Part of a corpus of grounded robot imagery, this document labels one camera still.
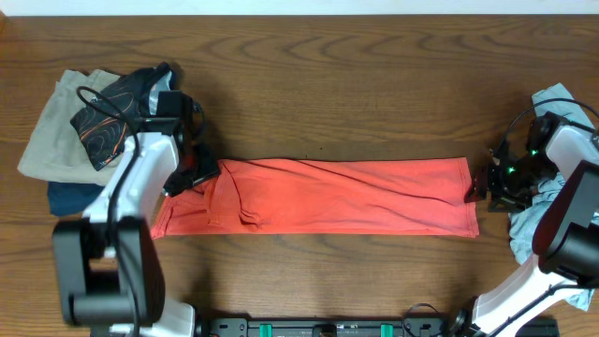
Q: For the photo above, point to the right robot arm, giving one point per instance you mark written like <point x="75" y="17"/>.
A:
<point x="564" y="261"/>

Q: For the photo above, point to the beige folded garment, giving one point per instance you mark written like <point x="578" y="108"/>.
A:
<point x="54" y="152"/>

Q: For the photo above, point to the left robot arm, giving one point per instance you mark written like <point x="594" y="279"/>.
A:
<point x="108" y="271"/>

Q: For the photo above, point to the red soccer t-shirt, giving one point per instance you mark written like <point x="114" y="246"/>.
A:
<point x="283" y="196"/>

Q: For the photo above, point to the black orange patterned shirt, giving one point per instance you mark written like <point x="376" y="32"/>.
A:
<point x="101" y="133"/>

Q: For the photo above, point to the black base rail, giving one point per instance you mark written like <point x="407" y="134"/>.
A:
<point x="414" y="324"/>

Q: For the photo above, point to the navy blue folded garment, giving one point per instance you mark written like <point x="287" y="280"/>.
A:
<point x="71" y="198"/>

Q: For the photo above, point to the light blue t-shirt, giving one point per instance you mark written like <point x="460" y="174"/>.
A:
<point x="523" y="224"/>

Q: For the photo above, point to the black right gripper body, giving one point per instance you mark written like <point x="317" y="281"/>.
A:
<point x="511" y="186"/>

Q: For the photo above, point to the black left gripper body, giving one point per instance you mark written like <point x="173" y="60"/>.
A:
<point x="203" y="164"/>

